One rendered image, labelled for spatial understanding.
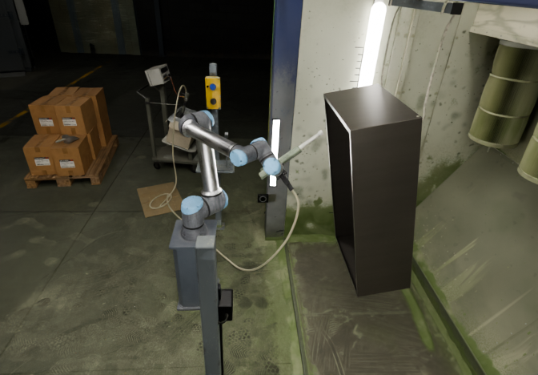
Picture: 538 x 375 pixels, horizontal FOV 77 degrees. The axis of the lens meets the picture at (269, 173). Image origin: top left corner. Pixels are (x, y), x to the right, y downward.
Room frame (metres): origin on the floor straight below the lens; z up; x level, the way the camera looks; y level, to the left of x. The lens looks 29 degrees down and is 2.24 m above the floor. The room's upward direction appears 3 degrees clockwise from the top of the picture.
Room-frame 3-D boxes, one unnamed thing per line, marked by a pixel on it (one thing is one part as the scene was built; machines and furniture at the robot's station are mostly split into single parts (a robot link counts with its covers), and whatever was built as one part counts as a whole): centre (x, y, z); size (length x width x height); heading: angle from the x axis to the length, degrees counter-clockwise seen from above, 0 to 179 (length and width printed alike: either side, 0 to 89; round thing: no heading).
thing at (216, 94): (2.75, 0.49, 1.42); 0.12 x 0.06 x 0.26; 95
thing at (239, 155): (1.82, 0.35, 1.43); 0.68 x 0.12 x 0.12; 46
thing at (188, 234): (1.92, 0.52, 0.69); 0.19 x 0.19 x 0.10
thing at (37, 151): (3.60, 2.67, 0.32); 0.38 x 0.29 x 0.36; 13
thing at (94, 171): (4.00, 2.55, 0.07); 1.20 x 0.80 x 0.14; 12
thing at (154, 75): (4.14, 1.25, 0.64); 0.73 x 0.50 x 1.27; 85
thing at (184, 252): (1.92, 0.52, 0.32); 0.31 x 0.31 x 0.64; 5
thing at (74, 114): (3.99, 2.42, 0.69); 0.38 x 0.29 x 0.36; 7
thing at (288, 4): (2.71, -0.08, 1.14); 0.18 x 0.18 x 2.29; 5
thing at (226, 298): (0.72, 0.14, 1.35); 0.09 x 0.07 x 0.07; 95
